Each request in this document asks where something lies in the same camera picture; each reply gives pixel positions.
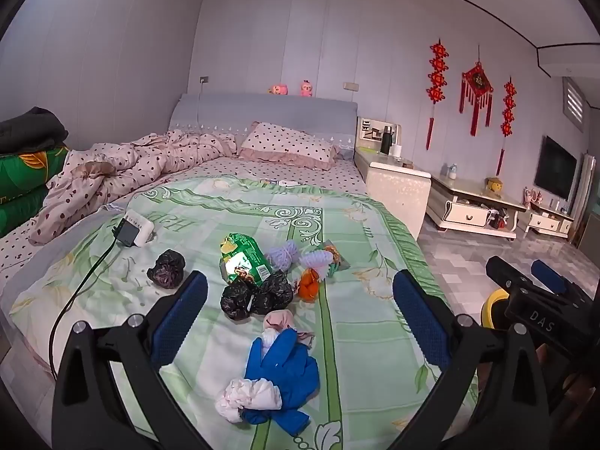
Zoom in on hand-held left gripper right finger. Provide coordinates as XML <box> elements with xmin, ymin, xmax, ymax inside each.
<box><xmin>387</xmin><ymin>268</ymin><xmax>550</xmax><ymax>450</ymax></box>

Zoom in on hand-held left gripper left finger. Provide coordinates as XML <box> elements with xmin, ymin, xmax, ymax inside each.
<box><xmin>51</xmin><ymin>269</ymin><xmax>209</xmax><ymax>450</ymax></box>

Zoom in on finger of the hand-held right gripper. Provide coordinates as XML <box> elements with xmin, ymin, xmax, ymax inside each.
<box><xmin>531</xmin><ymin>259</ymin><xmax>582</xmax><ymax>298</ymax></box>
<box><xmin>485</xmin><ymin>255</ymin><xmax>528</xmax><ymax>294</ymax></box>

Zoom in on yellow-rimmed trash bin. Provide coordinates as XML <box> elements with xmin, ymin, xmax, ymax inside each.
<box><xmin>475</xmin><ymin>288</ymin><xmax>514</xmax><ymax>338</ymax></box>

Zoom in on black plastic bag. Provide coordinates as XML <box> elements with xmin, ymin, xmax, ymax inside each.
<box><xmin>147</xmin><ymin>250</ymin><xmax>186</xmax><ymax>289</ymax></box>
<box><xmin>250</xmin><ymin>269</ymin><xmax>294</xmax><ymax>316</ymax></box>
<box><xmin>220</xmin><ymin>279</ymin><xmax>258</xmax><ymax>322</ymax></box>

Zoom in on green snack packet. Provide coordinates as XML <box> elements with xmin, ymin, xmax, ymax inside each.
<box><xmin>219</xmin><ymin>232</ymin><xmax>273</xmax><ymax>287</ymax></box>

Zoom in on pink tissue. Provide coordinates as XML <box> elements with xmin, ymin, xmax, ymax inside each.
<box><xmin>262</xmin><ymin>309</ymin><xmax>316</xmax><ymax>348</ymax></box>

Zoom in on white tissue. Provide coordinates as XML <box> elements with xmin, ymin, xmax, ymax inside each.
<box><xmin>214</xmin><ymin>377</ymin><xmax>283</xmax><ymax>423</ymax></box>

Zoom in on colourful snack wrapper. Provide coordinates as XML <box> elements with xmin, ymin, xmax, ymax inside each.
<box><xmin>321</xmin><ymin>240</ymin><xmax>352</xmax><ymax>273</ymax></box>

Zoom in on blue rubber glove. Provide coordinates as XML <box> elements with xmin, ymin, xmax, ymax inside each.
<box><xmin>241</xmin><ymin>329</ymin><xmax>320</xmax><ymax>434</ymax></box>

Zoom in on orange wrapper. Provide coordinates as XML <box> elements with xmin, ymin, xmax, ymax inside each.
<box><xmin>294</xmin><ymin>267</ymin><xmax>329</xmax><ymax>302</ymax></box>

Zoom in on green floral blanket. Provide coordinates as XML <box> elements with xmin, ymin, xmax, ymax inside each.
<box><xmin>9</xmin><ymin>175</ymin><xmax>479</xmax><ymax>450</ymax></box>

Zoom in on small cream cabinet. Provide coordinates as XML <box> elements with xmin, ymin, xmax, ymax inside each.
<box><xmin>524</xmin><ymin>206</ymin><xmax>576</xmax><ymax>240</ymax></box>

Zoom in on cream coffee table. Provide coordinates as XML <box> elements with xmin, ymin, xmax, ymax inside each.
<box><xmin>426</xmin><ymin>173</ymin><xmax>528</xmax><ymax>240</ymax></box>

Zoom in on white standing air conditioner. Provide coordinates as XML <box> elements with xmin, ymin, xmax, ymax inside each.
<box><xmin>569</xmin><ymin>152</ymin><xmax>597</xmax><ymax>245</ymax></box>

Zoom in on white power strip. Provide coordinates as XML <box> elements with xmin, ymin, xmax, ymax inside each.
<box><xmin>115</xmin><ymin>209</ymin><xmax>155</xmax><ymax>248</ymax></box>

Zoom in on black charger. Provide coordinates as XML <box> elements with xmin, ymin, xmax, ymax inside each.
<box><xmin>112</xmin><ymin>217</ymin><xmax>139</xmax><ymax>247</ymax></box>

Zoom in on cream nightstand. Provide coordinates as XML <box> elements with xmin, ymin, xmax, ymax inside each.
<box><xmin>354</xmin><ymin>116</ymin><xmax>432</xmax><ymax>242</ymax></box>

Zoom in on pink polka-dot duvet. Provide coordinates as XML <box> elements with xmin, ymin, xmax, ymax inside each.
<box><xmin>28</xmin><ymin>130</ymin><xmax>240</xmax><ymax>245</ymax></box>

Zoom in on louvred window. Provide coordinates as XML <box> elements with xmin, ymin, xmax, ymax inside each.
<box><xmin>561</xmin><ymin>76</ymin><xmax>589</xmax><ymax>133</ymax></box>

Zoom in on polka-dot bed sheet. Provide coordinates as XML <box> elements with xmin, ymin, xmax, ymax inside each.
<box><xmin>0</xmin><ymin>157</ymin><xmax>369</xmax><ymax>282</ymax></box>

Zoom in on red diamond tassel hanging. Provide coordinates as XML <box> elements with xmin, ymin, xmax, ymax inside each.
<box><xmin>459</xmin><ymin>46</ymin><xmax>495</xmax><ymax>137</ymax></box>

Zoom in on polka-dot pillow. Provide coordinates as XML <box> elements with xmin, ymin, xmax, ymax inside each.
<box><xmin>238</xmin><ymin>121</ymin><xmax>342</xmax><ymax>170</ymax></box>

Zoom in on green folded quilt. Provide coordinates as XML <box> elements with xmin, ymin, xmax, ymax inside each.
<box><xmin>0</xmin><ymin>147</ymin><xmax>71</xmax><ymax>237</ymax></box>

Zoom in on grey upholstered bed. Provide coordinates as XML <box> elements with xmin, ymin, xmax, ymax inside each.
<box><xmin>0</xmin><ymin>93</ymin><xmax>479</xmax><ymax>450</ymax></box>

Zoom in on dark folded cloth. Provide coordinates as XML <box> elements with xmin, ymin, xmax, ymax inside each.
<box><xmin>0</xmin><ymin>106</ymin><xmax>69</xmax><ymax>155</ymax></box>

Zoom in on black cable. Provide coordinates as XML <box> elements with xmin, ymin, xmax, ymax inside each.
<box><xmin>48</xmin><ymin>227</ymin><xmax>123</xmax><ymax>380</ymax></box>

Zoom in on wall television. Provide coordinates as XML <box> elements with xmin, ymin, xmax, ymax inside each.
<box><xmin>534</xmin><ymin>135</ymin><xmax>578</xmax><ymax>202</ymax></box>

